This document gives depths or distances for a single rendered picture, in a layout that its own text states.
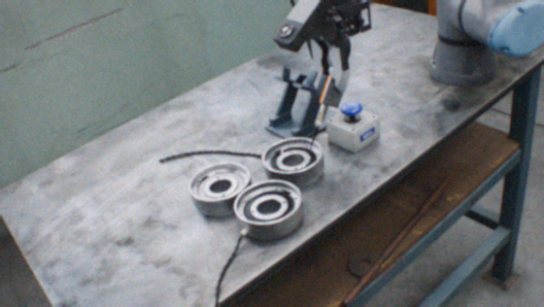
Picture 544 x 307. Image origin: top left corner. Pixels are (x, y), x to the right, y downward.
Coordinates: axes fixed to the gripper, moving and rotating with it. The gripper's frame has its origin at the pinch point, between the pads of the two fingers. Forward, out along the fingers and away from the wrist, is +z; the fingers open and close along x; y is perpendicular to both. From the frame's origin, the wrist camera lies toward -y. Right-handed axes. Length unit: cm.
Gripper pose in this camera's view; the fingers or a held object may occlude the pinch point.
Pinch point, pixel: (331, 85)
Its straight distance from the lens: 91.0
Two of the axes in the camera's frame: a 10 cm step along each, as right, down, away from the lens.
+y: 7.8, -4.5, 4.3
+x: -6.0, -3.7, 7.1
